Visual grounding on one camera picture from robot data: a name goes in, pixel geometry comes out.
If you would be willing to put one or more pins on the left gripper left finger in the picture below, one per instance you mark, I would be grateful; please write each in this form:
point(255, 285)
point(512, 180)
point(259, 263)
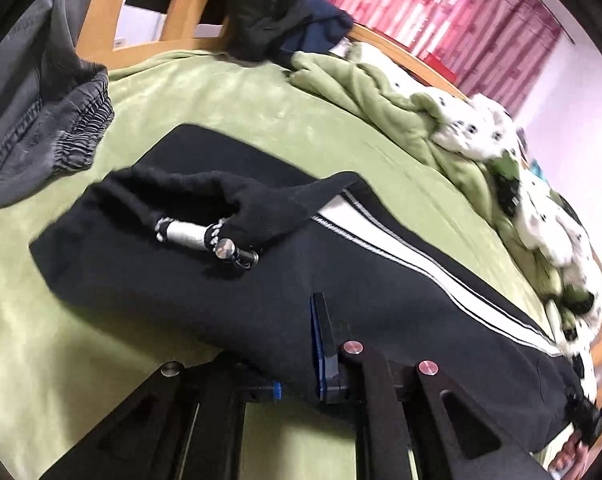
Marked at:
point(180, 423)

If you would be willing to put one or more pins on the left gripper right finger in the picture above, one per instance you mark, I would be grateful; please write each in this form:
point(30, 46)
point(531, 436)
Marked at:
point(411, 422)

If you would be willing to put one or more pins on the black sweatpants with white stripe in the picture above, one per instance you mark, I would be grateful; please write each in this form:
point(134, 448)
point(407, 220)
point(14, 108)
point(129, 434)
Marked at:
point(232, 244)

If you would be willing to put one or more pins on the person's right hand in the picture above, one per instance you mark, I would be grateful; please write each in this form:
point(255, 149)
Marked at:
point(571, 461)

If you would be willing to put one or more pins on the white floral strawberry duvet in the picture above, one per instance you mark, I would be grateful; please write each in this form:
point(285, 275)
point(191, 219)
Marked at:
point(473, 143)

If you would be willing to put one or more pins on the green plush bed sheet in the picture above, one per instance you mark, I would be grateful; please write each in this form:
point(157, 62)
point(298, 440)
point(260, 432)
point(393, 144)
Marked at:
point(63, 368)

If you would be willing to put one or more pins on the grey jeans on footboard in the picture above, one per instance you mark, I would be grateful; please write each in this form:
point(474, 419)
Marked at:
point(54, 106)

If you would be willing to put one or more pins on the red patterned curtains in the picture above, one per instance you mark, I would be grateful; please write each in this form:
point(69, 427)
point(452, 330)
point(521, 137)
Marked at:
point(494, 47)

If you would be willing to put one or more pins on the navy blue garment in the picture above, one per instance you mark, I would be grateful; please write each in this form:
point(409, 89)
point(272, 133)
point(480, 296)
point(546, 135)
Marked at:
point(324, 27)

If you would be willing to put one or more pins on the black jacket on footboard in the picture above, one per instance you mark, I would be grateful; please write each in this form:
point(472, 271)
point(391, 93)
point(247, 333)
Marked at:
point(258, 28)

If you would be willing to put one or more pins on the wooden bed frame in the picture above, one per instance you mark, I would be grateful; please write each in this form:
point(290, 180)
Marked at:
point(146, 10)

